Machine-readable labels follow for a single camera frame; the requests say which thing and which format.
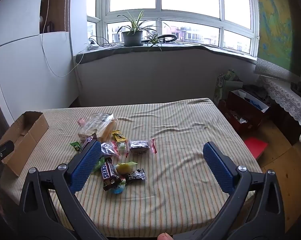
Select white candy in clear wrapper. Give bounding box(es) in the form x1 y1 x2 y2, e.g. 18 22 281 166
118 141 130 158

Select dark cake in clear wrapper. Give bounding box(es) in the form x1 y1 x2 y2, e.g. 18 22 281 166
129 139 151 155

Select white cable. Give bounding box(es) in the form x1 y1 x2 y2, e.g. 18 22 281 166
42 0 91 78

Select yellow and blue wall painting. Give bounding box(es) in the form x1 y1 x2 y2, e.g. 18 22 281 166
256 0 301 80

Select brown chocolate bar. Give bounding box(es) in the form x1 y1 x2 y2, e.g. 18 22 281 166
100 157 121 192

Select grey windowsill cover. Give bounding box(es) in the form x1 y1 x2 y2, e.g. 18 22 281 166
75 42 258 64

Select wooden shelf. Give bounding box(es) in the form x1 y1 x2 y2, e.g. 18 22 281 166
39 0 72 34

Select sliced bread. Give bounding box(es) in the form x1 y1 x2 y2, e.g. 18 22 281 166
78 113 118 142

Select dark brown snack packet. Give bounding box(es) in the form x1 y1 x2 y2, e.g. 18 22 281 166
85 133 98 145

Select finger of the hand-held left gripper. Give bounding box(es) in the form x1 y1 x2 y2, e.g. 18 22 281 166
0 140 15 179

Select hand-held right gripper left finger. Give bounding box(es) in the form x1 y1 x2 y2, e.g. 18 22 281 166
18 140 108 240

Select cardboard box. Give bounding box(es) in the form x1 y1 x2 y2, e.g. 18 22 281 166
0 111 50 177

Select green gift bag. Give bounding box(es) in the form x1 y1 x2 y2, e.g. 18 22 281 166
213 69 243 105

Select white wardrobe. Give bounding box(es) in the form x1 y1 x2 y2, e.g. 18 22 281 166
0 0 77 128

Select yellow jelly cup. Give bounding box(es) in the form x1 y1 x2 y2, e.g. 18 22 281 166
115 162 137 175

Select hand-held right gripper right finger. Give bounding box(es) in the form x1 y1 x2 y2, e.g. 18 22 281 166
173 141 286 240

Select yellow and black snack packet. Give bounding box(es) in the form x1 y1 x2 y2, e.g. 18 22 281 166
111 130 127 143

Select dark figurine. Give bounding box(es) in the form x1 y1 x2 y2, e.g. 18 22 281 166
291 80 301 99

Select black ring light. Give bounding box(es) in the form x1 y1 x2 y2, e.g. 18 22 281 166
143 32 178 44

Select green candy packet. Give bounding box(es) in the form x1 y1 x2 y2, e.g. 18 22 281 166
70 142 105 173

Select small spider plant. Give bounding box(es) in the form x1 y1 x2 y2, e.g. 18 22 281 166
147 32 163 52

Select potted spider plant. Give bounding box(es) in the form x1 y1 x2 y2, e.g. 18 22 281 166
117 10 171 47

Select black patterned snack packet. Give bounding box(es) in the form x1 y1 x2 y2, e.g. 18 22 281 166
125 168 147 185

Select blue jelly cup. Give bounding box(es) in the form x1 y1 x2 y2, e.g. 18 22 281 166
110 181 127 195

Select dark red box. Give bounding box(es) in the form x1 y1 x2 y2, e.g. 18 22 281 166
224 89 270 134

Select white lace cloth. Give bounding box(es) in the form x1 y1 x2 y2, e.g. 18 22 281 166
259 76 301 142

